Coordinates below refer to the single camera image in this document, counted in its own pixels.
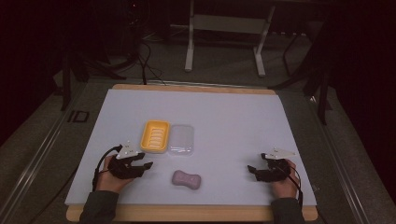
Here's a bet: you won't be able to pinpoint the person's left hand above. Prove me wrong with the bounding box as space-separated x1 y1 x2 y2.
95 154 135 194

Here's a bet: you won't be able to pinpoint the metal floor rail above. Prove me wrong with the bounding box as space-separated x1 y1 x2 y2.
307 94 373 224
0 83 92 224

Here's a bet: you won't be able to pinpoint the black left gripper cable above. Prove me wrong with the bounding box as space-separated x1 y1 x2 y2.
92 144 124 192

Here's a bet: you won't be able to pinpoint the person's right hand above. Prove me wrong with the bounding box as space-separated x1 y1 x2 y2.
269 159 301 200

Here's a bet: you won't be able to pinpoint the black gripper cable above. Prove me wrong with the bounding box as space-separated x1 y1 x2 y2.
92 144 124 192
279 164 305 209

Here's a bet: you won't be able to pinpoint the white metal table frame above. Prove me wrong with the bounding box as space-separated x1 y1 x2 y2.
183 0 277 78

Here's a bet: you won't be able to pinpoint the pink soap bar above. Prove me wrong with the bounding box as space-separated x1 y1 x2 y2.
171 169 202 191

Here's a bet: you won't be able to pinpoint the clear plastic lid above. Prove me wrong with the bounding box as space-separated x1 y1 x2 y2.
167 123 195 157

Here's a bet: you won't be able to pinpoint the black metal stand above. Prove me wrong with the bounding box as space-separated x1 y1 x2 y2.
269 29 334 126

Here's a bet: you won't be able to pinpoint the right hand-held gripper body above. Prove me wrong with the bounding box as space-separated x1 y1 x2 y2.
254 147 297 183

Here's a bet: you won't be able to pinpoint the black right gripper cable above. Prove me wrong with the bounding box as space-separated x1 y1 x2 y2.
279 164 305 209

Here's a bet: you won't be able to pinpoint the black floor cables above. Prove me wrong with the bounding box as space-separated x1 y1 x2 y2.
135 38 168 87

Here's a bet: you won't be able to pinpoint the wooden table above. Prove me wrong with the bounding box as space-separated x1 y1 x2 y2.
65 83 319 223

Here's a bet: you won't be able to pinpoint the yellow soap dish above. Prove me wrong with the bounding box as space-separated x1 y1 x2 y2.
139 119 171 154

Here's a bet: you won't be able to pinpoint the pale white table mat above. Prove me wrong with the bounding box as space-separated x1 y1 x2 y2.
64 88 318 207

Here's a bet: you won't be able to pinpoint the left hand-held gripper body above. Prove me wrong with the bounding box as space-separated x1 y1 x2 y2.
106 140 147 180

